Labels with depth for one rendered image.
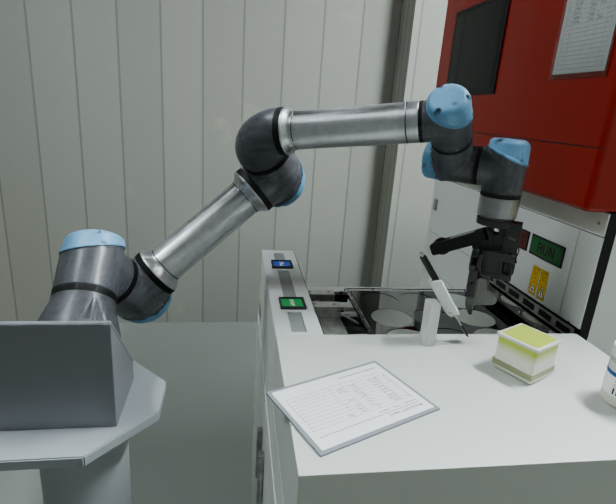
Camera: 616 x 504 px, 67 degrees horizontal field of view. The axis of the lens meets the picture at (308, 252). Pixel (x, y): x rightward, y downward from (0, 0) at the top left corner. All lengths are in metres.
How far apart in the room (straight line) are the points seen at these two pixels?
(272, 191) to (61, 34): 2.08
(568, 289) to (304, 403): 0.66
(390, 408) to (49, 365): 0.55
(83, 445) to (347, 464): 0.47
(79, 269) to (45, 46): 2.13
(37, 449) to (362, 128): 0.77
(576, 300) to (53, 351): 1.00
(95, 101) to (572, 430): 2.65
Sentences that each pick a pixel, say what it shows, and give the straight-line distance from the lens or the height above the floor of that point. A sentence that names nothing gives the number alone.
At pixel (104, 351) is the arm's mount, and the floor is 0.97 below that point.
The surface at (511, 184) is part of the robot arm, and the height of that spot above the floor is 1.26.
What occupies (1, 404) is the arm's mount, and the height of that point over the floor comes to 0.87.
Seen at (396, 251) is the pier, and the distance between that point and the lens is 2.90.
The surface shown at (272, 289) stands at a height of 0.96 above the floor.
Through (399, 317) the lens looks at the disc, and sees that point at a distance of 1.17.
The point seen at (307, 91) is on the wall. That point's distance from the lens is 2.84.
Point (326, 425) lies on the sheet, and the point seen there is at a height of 0.97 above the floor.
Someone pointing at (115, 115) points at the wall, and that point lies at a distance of 2.88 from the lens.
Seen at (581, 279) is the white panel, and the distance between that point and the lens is 1.11.
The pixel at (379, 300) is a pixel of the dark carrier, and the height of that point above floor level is 0.90.
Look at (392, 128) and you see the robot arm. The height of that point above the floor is 1.35.
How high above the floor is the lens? 1.37
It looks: 17 degrees down
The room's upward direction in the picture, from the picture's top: 4 degrees clockwise
